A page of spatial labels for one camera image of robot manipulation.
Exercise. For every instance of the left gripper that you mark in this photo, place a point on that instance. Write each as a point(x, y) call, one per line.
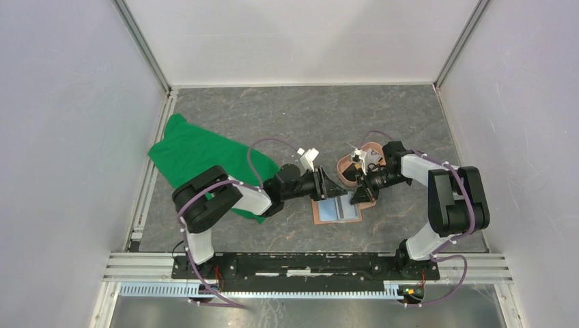
point(324, 186)

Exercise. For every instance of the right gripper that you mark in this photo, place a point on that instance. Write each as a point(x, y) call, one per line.
point(361, 195)

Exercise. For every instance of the tan leather card holder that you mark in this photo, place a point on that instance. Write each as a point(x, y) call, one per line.
point(338, 210)

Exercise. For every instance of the pink oval tray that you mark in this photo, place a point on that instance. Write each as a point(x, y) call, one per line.
point(345, 162)

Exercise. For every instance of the white diamond print card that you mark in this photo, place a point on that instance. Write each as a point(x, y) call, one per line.
point(374, 157)

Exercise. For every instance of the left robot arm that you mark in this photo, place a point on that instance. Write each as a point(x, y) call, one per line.
point(263, 202)

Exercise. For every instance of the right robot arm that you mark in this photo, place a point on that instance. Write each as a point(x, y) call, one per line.
point(456, 202)

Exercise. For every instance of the dark green VIP card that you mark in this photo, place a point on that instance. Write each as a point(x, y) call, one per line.
point(350, 173)

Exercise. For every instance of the green cloth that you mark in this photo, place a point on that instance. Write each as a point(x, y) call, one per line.
point(192, 158)

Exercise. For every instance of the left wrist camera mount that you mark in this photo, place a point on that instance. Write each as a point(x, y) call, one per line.
point(307, 158)

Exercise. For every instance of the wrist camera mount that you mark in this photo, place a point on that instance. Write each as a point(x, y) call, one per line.
point(307, 158)
point(357, 157)

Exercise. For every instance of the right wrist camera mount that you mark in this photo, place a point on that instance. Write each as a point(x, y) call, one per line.
point(357, 157)

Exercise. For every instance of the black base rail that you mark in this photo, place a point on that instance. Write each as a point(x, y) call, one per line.
point(307, 272)

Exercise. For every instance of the slotted cable duct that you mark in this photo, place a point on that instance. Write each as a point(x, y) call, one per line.
point(193, 290)

